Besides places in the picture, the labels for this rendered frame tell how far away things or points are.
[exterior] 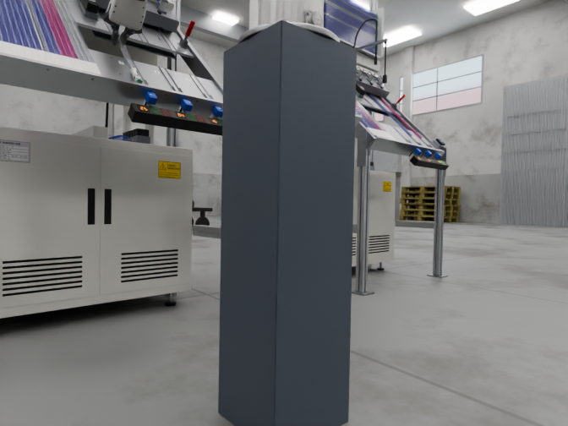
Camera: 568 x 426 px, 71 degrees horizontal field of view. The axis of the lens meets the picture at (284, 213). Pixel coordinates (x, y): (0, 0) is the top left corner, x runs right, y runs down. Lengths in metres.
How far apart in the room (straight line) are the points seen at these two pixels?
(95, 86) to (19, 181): 0.41
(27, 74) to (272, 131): 0.68
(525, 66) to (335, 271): 11.43
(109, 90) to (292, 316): 0.80
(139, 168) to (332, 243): 0.96
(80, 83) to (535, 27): 11.63
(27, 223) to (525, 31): 11.80
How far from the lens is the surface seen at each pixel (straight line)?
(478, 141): 12.06
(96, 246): 1.48
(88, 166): 1.47
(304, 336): 0.71
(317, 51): 0.73
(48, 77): 1.16
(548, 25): 12.14
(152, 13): 1.74
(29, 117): 11.31
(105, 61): 1.33
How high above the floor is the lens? 0.41
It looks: 1 degrees down
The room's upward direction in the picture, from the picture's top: 1 degrees clockwise
